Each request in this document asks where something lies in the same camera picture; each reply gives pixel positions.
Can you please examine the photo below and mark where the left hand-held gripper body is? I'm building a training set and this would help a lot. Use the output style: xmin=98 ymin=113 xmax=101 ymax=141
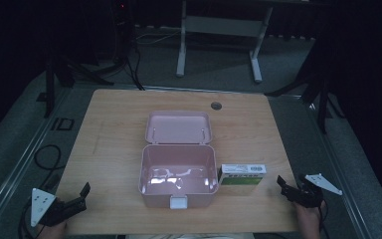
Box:
xmin=30 ymin=187 xmax=88 ymax=228

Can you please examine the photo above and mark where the black cable loop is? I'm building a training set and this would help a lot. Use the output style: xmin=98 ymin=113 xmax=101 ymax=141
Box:
xmin=33 ymin=144 xmax=63 ymax=172

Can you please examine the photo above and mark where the person's left hand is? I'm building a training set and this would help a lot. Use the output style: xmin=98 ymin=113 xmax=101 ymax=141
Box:
xmin=34 ymin=220 xmax=68 ymax=239

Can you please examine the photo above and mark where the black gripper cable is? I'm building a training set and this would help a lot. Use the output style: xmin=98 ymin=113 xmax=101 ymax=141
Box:
xmin=317 ymin=200 xmax=331 ymax=239
xmin=17 ymin=204 xmax=35 ymax=239

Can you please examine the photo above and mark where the black tripod stand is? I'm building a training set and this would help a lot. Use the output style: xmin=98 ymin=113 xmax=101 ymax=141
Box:
xmin=264 ymin=63 xmax=346 ymax=135
xmin=35 ymin=49 xmax=115 ymax=120

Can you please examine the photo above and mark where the person's right hand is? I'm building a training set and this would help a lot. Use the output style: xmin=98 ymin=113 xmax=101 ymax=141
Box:
xmin=293 ymin=200 xmax=328 ymax=239

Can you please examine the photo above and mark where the white metal desk frame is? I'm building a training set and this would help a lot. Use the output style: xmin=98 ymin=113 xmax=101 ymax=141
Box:
xmin=175 ymin=0 xmax=275 ymax=84

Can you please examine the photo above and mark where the pink plastic box with lid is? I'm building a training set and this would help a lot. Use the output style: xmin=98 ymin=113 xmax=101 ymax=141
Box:
xmin=137 ymin=110 xmax=220 ymax=210

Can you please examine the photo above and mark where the pale cable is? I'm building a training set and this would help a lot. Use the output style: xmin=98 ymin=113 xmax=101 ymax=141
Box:
xmin=134 ymin=29 xmax=182 ymax=46

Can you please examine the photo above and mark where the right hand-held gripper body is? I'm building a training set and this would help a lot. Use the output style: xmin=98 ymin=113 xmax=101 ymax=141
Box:
xmin=284 ymin=172 xmax=343 ymax=209

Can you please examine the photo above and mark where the black cables bundle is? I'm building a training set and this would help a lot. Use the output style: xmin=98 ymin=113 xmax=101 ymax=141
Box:
xmin=124 ymin=46 xmax=146 ymax=92

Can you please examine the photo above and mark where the white and green carton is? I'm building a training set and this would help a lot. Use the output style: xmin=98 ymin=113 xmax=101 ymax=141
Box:
xmin=217 ymin=162 xmax=268 ymax=197

